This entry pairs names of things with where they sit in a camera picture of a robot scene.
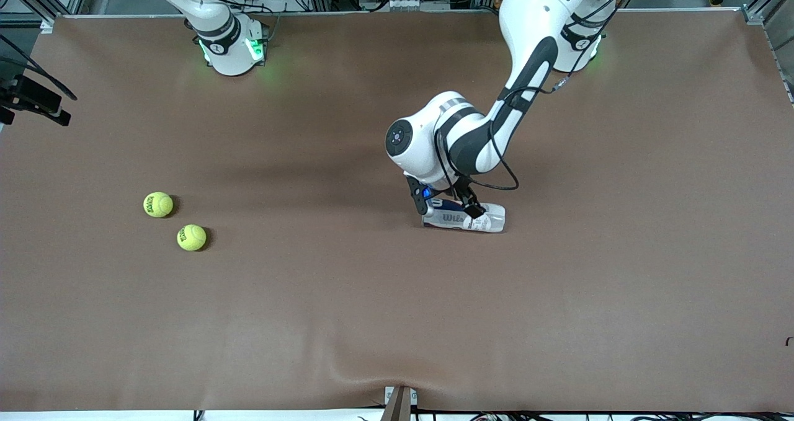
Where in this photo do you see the brown table mat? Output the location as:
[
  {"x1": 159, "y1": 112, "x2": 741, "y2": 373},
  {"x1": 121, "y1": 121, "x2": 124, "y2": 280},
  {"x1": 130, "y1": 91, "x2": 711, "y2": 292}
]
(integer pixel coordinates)
[{"x1": 0, "y1": 9, "x2": 794, "y2": 413}]

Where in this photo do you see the yellow tennis ball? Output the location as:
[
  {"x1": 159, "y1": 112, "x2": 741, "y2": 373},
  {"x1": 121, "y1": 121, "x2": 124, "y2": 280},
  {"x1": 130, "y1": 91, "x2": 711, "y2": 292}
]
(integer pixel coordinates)
[
  {"x1": 177, "y1": 224, "x2": 207, "y2": 252},
  {"x1": 143, "y1": 192, "x2": 174, "y2": 218}
]

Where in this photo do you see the clear Wilson tennis ball can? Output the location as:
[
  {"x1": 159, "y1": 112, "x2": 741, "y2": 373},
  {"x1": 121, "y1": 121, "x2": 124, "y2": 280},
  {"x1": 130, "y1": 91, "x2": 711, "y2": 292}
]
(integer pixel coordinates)
[{"x1": 422, "y1": 197, "x2": 506, "y2": 234}]

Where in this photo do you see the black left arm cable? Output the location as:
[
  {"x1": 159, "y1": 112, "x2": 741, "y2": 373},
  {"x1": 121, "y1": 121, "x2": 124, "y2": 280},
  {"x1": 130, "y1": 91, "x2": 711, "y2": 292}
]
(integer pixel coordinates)
[{"x1": 432, "y1": 0, "x2": 621, "y2": 193}]

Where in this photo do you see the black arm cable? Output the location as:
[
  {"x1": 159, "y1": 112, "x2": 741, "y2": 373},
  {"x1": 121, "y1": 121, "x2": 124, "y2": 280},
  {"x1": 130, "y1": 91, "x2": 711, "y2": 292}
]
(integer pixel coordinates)
[
  {"x1": 0, "y1": 32, "x2": 79, "y2": 101},
  {"x1": 432, "y1": 0, "x2": 621, "y2": 193}
]

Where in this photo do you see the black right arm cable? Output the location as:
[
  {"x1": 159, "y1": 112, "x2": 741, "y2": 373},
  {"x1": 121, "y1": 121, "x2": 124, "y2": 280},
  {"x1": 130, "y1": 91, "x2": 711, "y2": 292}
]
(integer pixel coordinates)
[{"x1": 0, "y1": 32, "x2": 79, "y2": 101}]

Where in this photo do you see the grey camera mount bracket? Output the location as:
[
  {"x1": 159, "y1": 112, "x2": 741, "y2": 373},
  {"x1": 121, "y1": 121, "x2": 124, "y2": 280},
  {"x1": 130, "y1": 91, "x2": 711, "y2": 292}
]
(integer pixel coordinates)
[{"x1": 384, "y1": 386, "x2": 418, "y2": 421}]

